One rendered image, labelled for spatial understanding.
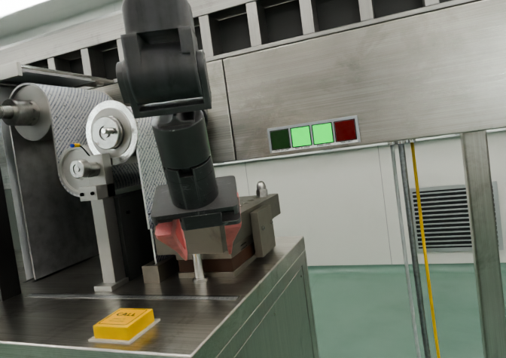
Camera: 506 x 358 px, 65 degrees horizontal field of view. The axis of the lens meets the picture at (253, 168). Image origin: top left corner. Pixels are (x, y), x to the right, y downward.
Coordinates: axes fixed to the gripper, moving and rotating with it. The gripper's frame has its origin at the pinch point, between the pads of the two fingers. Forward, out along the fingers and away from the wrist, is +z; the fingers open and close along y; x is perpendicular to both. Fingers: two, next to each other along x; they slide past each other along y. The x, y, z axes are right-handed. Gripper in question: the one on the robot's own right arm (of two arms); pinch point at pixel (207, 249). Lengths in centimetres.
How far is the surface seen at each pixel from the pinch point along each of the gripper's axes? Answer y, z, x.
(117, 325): 16.8, 15.3, -2.1
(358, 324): -63, 184, -112
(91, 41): 38, -6, -99
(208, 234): 2.6, 16.9, -22.5
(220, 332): 0.8, 18.6, -0.5
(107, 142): 23.4, 2.8, -42.0
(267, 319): -7.0, 34.8, -13.8
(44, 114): 41, 0, -56
